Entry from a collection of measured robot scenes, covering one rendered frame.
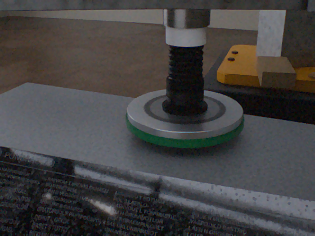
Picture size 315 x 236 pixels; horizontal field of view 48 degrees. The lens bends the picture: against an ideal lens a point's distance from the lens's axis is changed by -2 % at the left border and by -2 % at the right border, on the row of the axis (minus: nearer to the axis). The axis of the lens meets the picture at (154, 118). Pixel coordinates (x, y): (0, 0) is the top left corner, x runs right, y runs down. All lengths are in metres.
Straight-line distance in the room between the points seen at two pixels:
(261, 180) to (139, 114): 0.23
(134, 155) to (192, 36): 0.22
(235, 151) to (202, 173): 0.10
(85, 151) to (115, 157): 0.06
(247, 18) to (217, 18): 0.54
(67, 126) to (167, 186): 0.28
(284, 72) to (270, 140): 0.47
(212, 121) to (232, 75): 0.65
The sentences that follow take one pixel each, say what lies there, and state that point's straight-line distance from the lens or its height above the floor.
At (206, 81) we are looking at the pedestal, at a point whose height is 0.74.
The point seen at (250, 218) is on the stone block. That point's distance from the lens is 0.54.
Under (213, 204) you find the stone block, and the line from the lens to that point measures 0.55.
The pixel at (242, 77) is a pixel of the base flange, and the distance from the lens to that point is 1.25.
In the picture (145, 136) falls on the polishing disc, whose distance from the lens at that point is 0.60.
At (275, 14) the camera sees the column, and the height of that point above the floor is 0.96.
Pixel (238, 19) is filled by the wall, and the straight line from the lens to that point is 6.76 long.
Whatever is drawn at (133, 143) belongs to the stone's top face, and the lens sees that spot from 0.66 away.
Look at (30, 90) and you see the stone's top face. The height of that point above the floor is 0.83.
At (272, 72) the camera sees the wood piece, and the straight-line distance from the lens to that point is 1.13.
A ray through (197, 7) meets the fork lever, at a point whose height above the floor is 1.07.
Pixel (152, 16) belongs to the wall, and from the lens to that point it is 7.31.
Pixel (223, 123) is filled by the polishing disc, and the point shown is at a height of 0.89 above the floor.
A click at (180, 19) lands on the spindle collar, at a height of 1.05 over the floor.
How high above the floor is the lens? 1.14
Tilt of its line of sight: 24 degrees down
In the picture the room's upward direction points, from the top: 1 degrees counter-clockwise
